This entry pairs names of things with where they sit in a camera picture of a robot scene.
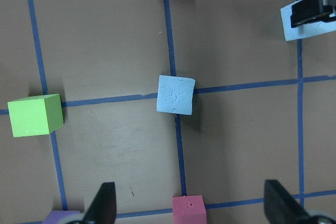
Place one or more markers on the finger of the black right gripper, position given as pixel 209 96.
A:
pixel 312 11

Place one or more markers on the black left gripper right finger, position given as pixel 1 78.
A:
pixel 280 207

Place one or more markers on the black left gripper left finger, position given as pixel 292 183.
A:
pixel 103 208

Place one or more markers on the light blue block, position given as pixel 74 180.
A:
pixel 175 95
pixel 303 31

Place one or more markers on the purple block left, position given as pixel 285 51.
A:
pixel 60 216

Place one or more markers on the dark pink block bottom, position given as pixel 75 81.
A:
pixel 189 209

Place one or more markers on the green block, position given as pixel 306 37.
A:
pixel 36 115

